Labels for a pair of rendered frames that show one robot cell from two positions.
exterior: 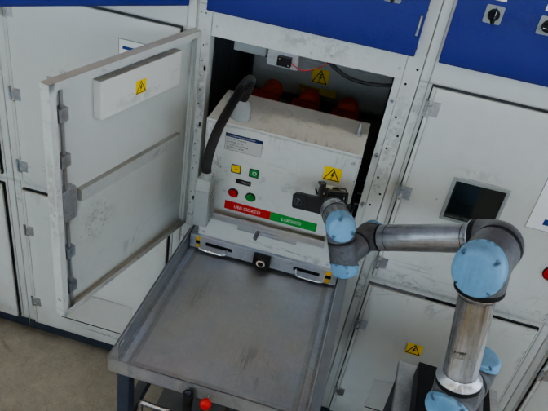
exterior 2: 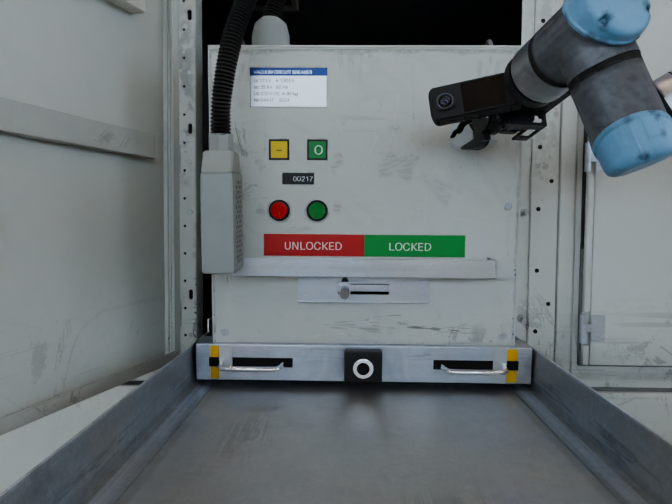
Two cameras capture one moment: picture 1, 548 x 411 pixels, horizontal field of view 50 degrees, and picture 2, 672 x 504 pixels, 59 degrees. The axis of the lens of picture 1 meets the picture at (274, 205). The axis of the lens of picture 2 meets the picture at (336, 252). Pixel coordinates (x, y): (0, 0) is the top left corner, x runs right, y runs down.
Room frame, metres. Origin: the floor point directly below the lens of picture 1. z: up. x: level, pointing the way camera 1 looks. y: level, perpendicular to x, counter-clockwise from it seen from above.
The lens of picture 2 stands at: (0.68, 0.16, 1.10)
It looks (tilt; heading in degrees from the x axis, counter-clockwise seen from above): 3 degrees down; 353
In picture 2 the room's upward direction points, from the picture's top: straight up
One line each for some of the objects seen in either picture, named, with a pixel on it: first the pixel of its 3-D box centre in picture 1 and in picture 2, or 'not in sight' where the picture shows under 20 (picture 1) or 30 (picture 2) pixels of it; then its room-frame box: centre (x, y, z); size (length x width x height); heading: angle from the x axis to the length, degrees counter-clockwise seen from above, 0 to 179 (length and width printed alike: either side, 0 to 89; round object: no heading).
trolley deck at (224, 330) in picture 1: (242, 314); (365, 459); (1.40, 0.04, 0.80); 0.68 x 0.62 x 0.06; 172
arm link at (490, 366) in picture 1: (473, 369); not in sight; (1.15, -0.62, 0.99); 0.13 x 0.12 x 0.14; 148
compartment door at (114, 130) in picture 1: (127, 166); (37, 132); (1.51, 0.46, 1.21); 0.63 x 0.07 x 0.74; 158
